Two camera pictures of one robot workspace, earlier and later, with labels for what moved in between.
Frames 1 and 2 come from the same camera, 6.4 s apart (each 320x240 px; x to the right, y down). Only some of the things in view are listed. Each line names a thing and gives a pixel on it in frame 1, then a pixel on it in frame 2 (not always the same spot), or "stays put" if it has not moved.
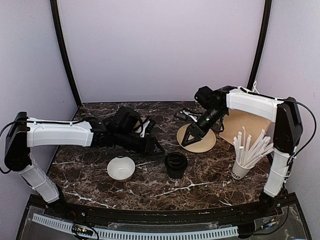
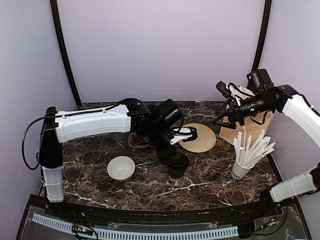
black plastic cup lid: (176, 162) stays put
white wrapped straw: (247, 151) stays put
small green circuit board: (82, 230) stays put
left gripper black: (148, 147) to (163, 154)
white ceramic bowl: (121, 169) stays put
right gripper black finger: (191, 142) to (232, 124)
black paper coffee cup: (176, 163) stays put
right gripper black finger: (186, 134) to (227, 113)
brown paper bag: (235, 120) stays put
